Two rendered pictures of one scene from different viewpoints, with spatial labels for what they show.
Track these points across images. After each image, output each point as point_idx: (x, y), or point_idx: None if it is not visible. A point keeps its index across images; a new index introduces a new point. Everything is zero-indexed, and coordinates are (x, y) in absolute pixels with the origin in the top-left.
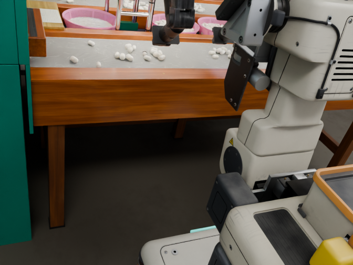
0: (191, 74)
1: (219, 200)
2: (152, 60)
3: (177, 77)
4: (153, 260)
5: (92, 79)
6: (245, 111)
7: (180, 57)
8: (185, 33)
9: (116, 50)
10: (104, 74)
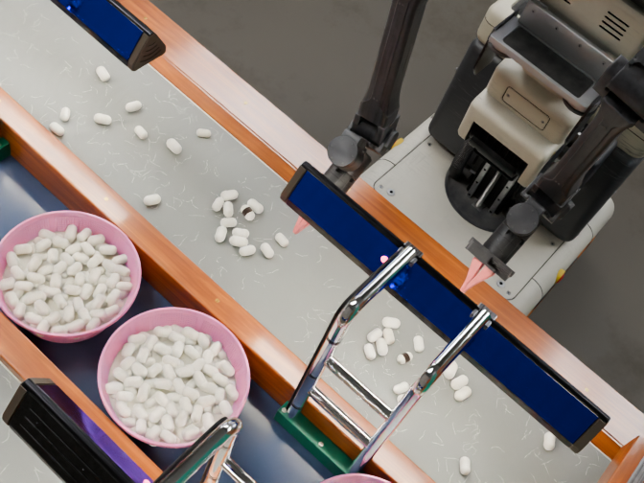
0: (424, 247)
1: (597, 168)
2: (408, 338)
3: (453, 264)
4: (525, 303)
5: (582, 364)
6: (572, 121)
7: (342, 299)
8: (228, 324)
9: (433, 414)
10: (554, 359)
